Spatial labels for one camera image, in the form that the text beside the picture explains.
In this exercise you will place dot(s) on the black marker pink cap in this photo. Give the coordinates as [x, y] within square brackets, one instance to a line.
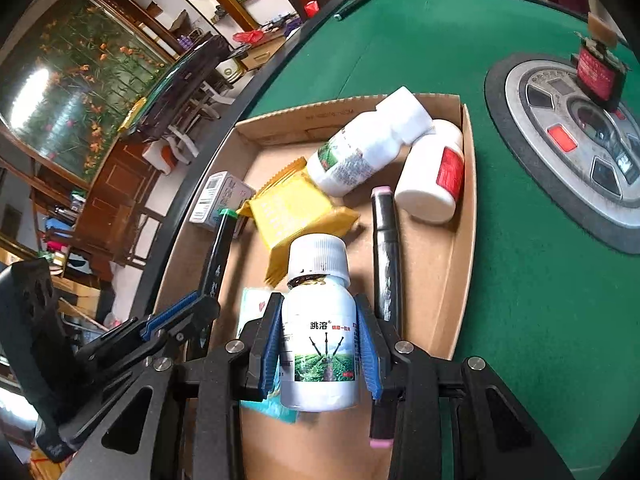
[386, 260]

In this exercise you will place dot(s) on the yellow packet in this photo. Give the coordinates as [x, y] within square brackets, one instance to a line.
[295, 215]

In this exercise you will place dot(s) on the low wooden cabinet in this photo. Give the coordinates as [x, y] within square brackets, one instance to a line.
[260, 55]

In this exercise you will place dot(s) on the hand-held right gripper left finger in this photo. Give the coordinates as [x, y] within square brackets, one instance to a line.
[272, 355]

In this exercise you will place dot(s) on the floral wall painting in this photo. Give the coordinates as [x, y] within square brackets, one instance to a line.
[75, 75]

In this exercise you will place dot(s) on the dark pen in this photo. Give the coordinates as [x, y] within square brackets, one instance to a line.
[345, 13]

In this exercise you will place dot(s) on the round grey table console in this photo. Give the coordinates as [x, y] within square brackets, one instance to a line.
[550, 160]

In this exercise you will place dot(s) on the white round appliance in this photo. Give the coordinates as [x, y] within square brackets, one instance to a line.
[232, 72]

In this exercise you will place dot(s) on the black marker green cap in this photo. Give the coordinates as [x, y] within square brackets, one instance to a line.
[220, 255]

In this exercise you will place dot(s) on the small dark bottle red label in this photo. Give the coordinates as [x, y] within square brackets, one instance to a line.
[597, 75]

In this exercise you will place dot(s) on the white bottle red label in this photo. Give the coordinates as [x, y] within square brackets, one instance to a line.
[425, 185]

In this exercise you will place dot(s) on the red plastic bag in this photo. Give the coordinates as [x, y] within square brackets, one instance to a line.
[248, 37]

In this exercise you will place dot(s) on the green topped mahjong table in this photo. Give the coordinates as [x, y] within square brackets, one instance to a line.
[190, 75]

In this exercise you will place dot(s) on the cardboard box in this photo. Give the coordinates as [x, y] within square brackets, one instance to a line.
[430, 285]

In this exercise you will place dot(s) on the green white wipes packet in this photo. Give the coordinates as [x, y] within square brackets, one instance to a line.
[250, 310]

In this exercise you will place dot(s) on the white bottle wide smooth cap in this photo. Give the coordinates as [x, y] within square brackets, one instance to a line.
[360, 155]

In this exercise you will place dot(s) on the small white barcode box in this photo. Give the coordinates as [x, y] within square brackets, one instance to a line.
[217, 200]

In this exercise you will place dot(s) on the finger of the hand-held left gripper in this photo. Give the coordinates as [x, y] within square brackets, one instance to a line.
[115, 345]
[170, 312]

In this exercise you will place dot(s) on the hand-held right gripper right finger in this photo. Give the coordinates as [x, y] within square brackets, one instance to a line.
[367, 355]

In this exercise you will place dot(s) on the white plastic stool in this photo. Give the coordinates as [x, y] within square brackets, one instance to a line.
[162, 155]

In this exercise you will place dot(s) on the white bottle ribbed cap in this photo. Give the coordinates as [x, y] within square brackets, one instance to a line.
[320, 310]

